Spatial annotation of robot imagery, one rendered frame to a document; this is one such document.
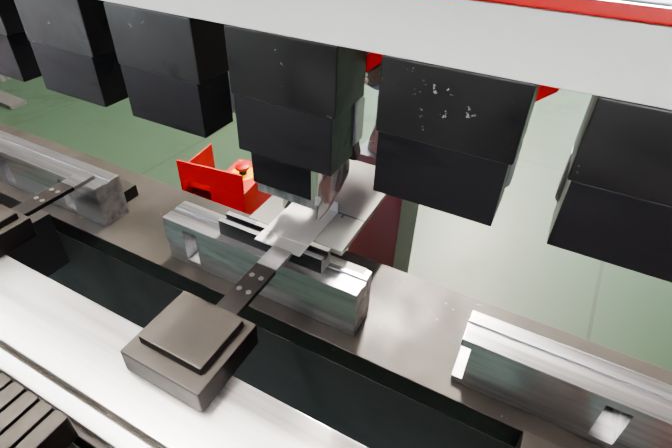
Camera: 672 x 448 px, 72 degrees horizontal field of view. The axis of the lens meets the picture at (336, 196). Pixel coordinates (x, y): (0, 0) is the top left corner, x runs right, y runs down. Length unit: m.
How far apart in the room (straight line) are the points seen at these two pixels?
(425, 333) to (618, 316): 1.58
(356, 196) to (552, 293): 1.54
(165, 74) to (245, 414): 0.44
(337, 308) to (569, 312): 1.58
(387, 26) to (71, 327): 0.55
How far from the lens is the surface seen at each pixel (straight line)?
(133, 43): 0.71
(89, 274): 1.19
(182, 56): 0.65
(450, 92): 0.47
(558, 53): 0.45
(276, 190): 0.70
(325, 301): 0.75
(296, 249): 0.73
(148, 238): 1.00
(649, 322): 2.35
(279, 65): 0.55
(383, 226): 1.53
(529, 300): 2.19
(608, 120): 0.47
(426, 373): 0.76
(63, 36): 0.83
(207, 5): 0.59
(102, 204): 1.03
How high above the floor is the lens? 1.49
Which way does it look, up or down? 36 degrees down
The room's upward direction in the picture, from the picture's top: 2 degrees clockwise
